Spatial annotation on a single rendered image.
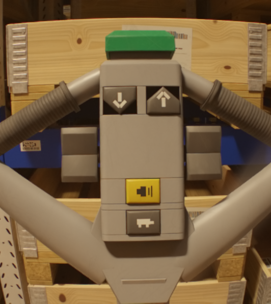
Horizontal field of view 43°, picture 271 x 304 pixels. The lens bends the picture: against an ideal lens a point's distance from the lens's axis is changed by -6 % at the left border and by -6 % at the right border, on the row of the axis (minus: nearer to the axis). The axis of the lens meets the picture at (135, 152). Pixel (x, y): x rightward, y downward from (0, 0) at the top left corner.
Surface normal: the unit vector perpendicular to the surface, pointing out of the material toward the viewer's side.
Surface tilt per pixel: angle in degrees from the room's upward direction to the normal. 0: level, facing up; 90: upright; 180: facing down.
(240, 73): 90
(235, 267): 90
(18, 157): 90
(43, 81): 90
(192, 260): 79
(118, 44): 74
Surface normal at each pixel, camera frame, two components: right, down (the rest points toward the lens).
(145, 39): 0.02, -0.03
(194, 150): 0.03, 0.26
